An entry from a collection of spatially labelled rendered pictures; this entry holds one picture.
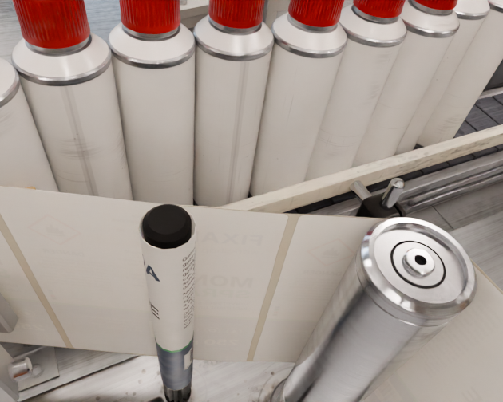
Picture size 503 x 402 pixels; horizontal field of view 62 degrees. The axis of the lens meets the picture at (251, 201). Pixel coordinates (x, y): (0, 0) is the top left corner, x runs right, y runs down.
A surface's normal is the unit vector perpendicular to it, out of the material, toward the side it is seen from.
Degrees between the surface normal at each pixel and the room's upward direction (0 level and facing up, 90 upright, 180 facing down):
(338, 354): 90
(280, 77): 90
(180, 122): 90
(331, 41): 42
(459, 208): 0
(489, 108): 0
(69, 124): 90
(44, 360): 0
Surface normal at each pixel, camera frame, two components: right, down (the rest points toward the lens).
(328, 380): -0.62, 0.55
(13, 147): 0.84, 0.47
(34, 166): 0.95, 0.30
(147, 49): 0.11, 0.03
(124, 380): 0.11, -0.65
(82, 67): 0.59, -0.05
